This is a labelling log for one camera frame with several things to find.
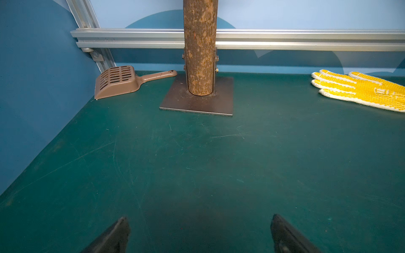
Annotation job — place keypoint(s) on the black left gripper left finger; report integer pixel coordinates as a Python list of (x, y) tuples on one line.
[(113, 240)]

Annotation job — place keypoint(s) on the dark metal tree base plate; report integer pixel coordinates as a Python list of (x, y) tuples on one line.
[(219, 103)]

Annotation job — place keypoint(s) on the yellow white work glove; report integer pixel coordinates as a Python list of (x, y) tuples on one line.
[(360, 88)]

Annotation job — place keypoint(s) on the horizontal aluminium back rail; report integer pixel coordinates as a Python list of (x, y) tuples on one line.
[(235, 39)]

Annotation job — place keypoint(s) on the brown plastic slotted scoop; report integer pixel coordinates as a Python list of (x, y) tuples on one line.
[(121, 80)]

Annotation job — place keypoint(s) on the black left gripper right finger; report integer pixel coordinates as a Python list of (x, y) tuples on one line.
[(287, 239)]

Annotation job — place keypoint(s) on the brown tree trunk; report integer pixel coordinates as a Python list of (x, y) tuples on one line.
[(200, 25)]

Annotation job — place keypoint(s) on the left aluminium corner post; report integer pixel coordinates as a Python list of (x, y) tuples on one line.
[(86, 19)]

